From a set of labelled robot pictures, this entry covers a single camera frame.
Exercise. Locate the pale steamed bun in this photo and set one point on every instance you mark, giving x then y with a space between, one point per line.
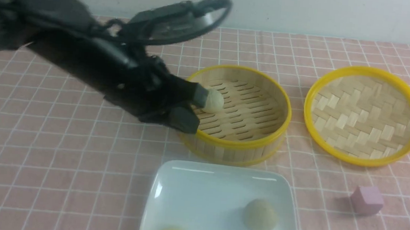
259 214
214 102

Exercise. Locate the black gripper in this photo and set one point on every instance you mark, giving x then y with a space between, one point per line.
147 90

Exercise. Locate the white square plate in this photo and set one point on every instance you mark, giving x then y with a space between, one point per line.
202 196

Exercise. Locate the woven bamboo steamer lid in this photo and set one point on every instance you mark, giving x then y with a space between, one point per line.
360 115

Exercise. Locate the pink cube block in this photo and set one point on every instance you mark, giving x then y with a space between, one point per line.
367 200

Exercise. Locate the pink checkered tablecloth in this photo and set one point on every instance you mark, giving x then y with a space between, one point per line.
71 161

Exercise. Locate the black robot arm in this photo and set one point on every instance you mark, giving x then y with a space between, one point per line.
65 33

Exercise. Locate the bamboo steamer basket yellow rim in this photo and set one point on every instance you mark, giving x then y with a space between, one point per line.
252 124

